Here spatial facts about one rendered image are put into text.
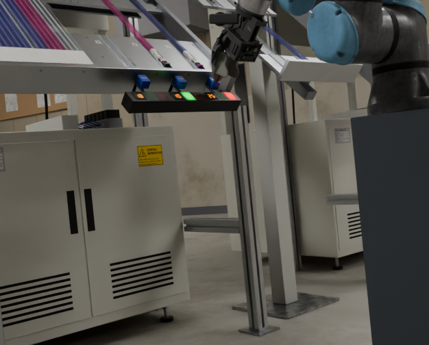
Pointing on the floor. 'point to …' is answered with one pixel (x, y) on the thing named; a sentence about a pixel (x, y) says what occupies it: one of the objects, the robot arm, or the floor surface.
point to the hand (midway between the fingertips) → (216, 75)
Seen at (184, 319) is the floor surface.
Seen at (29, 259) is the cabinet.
